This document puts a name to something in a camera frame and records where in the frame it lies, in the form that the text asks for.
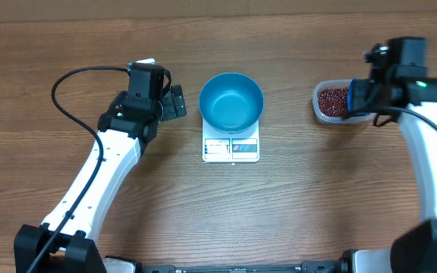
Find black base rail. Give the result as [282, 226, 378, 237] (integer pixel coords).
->
[137, 260, 349, 273]

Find blue plastic measuring scoop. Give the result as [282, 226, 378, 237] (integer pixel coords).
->
[347, 79, 357, 114]

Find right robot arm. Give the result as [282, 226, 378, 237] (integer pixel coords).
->
[345, 36, 437, 272]

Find red beans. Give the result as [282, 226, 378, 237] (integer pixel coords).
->
[317, 87, 348, 118]

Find black cable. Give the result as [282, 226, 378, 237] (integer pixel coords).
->
[24, 66, 130, 273]
[343, 105, 437, 198]

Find right black cable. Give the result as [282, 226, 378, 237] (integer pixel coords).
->
[343, 105, 437, 198]

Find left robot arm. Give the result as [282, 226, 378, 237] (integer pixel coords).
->
[14, 58, 187, 272]

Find blue metal bowl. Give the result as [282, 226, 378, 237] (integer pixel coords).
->
[199, 73, 265, 133]

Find left black cable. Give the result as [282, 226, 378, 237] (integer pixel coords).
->
[24, 66, 130, 273]

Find clear plastic food container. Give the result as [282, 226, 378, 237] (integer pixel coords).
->
[312, 80, 375, 125]

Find white digital kitchen scale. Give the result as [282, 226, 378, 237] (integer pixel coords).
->
[202, 120, 260, 163]

